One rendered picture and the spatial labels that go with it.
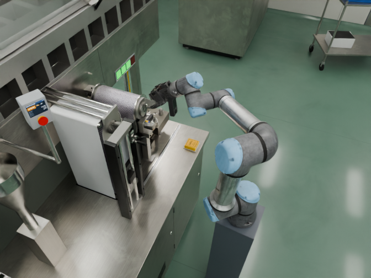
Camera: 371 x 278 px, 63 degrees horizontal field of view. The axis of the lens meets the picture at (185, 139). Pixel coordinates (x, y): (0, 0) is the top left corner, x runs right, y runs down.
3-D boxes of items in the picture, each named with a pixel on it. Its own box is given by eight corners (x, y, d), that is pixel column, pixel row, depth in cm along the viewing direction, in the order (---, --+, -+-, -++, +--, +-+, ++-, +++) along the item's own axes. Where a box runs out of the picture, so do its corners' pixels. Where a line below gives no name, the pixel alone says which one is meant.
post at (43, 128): (58, 163, 111) (41, 123, 97) (55, 162, 112) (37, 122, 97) (61, 160, 112) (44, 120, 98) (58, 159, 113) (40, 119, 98)
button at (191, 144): (195, 151, 185) (195, 148, 183) (184, 148, 187) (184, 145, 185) (199, 143, 189) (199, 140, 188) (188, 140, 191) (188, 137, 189)
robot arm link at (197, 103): (216, 111, 135) (210, 87, 135) (193, 116, 132) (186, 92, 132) (210, 113, 143) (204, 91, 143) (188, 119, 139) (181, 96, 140)
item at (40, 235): (55, 274, 133) (1, 204, 92) (30, 262, 137) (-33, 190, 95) (75, 246, 142) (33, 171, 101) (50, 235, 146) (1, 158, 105)
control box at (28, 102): (35, 133, 94) (24, 108, 87) (26, 122, 97) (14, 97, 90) (57, 123, 97) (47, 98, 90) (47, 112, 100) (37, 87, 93)
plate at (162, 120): (158, 135, 184) (158, 128, 180) (101, 117, 194) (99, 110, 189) (169, 118, 194) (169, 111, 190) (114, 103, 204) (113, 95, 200)
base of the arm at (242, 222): (259, 208, 158) (263, 198, 151) (250, 233, 149) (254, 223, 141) (232, 197, 163) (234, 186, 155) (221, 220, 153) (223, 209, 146)
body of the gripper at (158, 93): (154, 86, 152) (170, 77, 144) (164, 99, 155) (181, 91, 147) (147, 95, 147) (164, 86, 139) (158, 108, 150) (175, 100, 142)
